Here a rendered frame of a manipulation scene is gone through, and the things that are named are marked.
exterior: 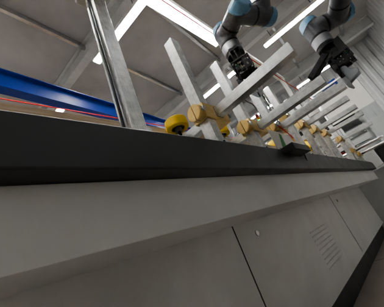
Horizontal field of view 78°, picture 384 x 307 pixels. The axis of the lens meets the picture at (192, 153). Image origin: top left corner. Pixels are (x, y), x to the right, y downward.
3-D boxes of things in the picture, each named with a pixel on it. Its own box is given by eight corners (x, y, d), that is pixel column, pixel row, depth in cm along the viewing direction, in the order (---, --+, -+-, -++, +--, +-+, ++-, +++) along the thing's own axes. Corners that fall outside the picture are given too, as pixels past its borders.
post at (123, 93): (154, 136, 46) (105, -5, 63) (132, 133, 43) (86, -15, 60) (142, 148, 49) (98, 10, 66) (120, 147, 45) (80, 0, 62)
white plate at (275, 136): (304, 154, 107) (292, 135, 111) (280, 150, 88) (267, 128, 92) (303, 155, 107) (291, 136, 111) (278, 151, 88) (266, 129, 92)
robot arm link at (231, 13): (254, -6, 90) (241, 22, 99) (230, -9, 85) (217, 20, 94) (264, 7, 87) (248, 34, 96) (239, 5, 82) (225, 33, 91)
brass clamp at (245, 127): (270, 131, 91) (264, 121, 93) (252, 127, 81) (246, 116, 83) (257, 141, 94) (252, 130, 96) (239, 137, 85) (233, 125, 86)
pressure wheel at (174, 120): (196, 148, 84) (185, 122, 88) (197, 138, 76) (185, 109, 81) (174, 156, 82) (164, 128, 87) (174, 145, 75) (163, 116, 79)
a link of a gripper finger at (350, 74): (366, 77, 85) (350, 58, 89) (348, 88, 88) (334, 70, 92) (367, 79, 87) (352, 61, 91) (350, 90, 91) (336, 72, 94)
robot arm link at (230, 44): (225, 57, 101) (242, 45, 98) (229, 65, 99) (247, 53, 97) (219, 46, 94) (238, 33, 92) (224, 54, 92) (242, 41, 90)
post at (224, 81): (275, 161, 82) (220, 61, 100) (270, 161, 79) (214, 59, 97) (266, 166, 84) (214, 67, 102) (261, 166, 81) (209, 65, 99)
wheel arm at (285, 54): (300, 57, 57) (291, 45, 58) (295, 52, 54) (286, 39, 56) (186, 151, 82) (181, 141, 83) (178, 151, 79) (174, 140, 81)
